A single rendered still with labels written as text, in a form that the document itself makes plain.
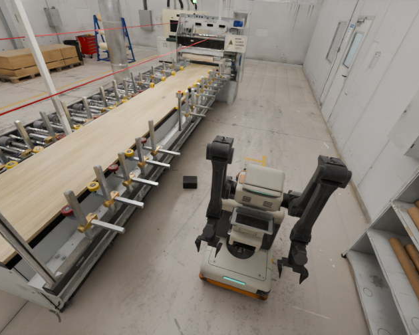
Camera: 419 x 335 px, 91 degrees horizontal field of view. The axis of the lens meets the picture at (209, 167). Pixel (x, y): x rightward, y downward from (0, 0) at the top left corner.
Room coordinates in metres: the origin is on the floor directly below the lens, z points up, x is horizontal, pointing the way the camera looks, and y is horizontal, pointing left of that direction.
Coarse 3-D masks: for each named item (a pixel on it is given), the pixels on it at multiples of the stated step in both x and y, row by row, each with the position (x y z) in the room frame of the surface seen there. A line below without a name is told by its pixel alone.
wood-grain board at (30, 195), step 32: (192, 64) 5.57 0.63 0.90; (160, 96) 3.18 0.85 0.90; (96, 128) 2.02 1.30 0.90; (128, 128) 2.08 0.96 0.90; (32, 160) 1.37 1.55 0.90; (64, 160) 1.41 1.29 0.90; (96, 160) 1.44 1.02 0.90; (0, 192) 0.99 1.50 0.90; (32, 192) 1.01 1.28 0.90; (32, 224) 0.75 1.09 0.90; (0, 256) 0.53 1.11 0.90
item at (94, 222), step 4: (68, 216) 0.87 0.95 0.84; (72, 216) 0.87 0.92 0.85; (76, 220) 0.86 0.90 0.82; (92, 220) 0.85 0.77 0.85; (96, 220) 0.85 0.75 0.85; (92, 224) 0.83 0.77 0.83; (96, 224) 0.82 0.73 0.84; (100, 224) 0.82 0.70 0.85; (104, 224) 0.83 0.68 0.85; (108, 224) 0.83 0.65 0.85; (104, 228) 0.81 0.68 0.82; (108, 228) 0.80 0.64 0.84; (112, 228) 0.80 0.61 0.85; (116, 228) 0.80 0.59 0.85; (120, 228) 0.80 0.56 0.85; (116, 232) 0.79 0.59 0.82; (120, 232) 0.78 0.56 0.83
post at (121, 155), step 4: (120, 152) 1.30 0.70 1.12; (120, 156) 1.28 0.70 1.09; (124, 156) 1.31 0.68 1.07; (120, 160) 1.29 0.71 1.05; (124, 160) 1.30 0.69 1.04; (120, 164) 1.29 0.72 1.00; (124, 164) 1.29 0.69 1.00; (124, 168) 1.28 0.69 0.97; (124, 172) 1.28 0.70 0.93; (124, 176) 1.29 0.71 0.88; (128, 176) 1.31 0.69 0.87; (128, 188) 1.28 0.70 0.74
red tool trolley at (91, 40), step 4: (76, 36) 9.51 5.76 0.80; (80, 36) 9.64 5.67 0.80; (84, 36) 9.73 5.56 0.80; (88, 36) 9.82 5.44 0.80; (92, 36) 9.99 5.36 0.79; (76, 40) 9.56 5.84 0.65; (80, 40) 9.54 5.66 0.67; (84, 40) 9.52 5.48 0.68; (88, 40) 9.66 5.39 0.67; (92, 40) 9.92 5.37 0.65; (80, 44) 9.55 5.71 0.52; (84, 44) 9.53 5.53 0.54; (88, 44) 9.59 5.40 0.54; (92, 44) 9.87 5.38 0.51; (80, 48) 9.55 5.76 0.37; (84, 48) 9.53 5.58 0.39; (88, 48) 9.53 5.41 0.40; (92, 48) 9.79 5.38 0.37; (84, 52) 9.54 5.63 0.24; (88, 52) 9.52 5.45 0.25; (92, 52) 9.72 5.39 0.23; (96, 52) 10.00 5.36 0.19; (84, 56) 9.61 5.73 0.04
